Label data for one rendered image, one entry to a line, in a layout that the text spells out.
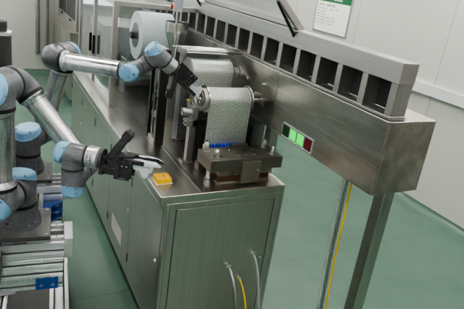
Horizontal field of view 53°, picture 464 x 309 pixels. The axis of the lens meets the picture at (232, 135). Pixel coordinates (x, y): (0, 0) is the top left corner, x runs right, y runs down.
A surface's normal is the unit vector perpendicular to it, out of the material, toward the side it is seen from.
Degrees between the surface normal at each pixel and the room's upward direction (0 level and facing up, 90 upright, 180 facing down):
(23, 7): 90
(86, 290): 0
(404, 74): 90
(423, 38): 90
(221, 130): 90
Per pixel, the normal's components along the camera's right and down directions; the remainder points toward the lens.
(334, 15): -0.88, 0.04
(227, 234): 0.44, 0.36
